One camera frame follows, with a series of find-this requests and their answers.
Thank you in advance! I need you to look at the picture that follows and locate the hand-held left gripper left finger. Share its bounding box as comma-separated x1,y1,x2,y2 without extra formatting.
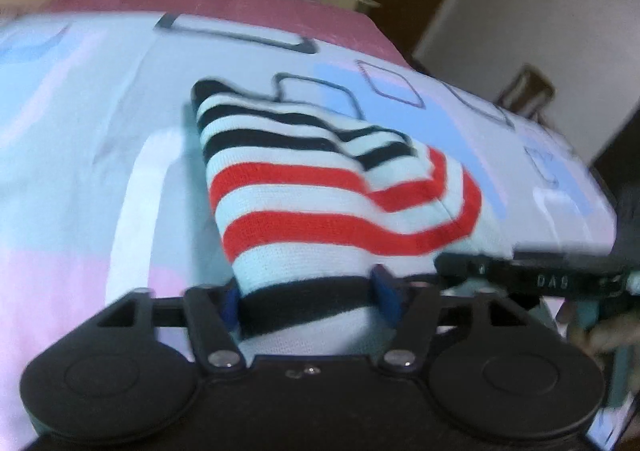
96,281,247,375

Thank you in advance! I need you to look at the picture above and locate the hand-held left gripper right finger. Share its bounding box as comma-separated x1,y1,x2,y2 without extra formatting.
371,264,538,375

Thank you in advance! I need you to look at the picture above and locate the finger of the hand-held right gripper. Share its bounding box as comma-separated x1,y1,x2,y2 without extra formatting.
434,253,628,296

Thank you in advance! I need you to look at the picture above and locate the black red white striped sweater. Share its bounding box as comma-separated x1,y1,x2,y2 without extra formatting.
189,78,517,358

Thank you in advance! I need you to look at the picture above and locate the person's right hand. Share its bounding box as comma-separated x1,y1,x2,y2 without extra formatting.
566,310,624,358

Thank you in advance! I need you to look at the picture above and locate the dark screen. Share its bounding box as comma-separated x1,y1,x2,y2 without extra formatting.
589,118,640,257

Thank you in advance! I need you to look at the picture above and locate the wooden chair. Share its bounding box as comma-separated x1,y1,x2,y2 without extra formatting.
494,63,557,124

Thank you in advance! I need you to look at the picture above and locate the pink blanket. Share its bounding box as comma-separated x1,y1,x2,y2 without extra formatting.
39,0,412,68

